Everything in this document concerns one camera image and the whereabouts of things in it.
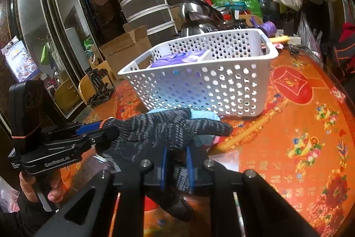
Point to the black knit glove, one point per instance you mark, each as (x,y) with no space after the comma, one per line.
(134,145)

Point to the light blue cloth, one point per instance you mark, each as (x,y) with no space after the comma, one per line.
(176,129)

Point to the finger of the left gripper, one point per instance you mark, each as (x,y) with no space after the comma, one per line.
(103,137)
(88,128)

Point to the yellow wooden chair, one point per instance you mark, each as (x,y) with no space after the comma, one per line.
(86,89)

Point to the stainless steel kettle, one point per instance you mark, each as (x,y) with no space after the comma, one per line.
(198,17)

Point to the clear plastic bag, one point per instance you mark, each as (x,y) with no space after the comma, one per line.
(96,163)

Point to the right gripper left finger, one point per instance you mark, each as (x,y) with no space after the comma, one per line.
(163,169)

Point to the glass door cabinet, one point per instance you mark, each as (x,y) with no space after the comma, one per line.
(61,37)

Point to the wall calendar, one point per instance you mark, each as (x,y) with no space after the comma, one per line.
(19,60)

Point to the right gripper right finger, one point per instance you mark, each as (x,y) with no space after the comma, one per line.
(190,168)

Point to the purple tissue pack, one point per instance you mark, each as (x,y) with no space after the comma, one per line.
(182,58)

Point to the white perforated plastic basket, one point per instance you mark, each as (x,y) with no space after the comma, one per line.
(231,80)

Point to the purple plastic scoop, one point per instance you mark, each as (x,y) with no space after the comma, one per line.
(268,28)

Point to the red floral tablecloth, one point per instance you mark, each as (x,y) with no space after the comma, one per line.
(302,144)

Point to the person's left hand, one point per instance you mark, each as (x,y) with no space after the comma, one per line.
(29,184)

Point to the brown cardboard box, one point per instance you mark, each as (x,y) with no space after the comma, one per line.
(121,50)

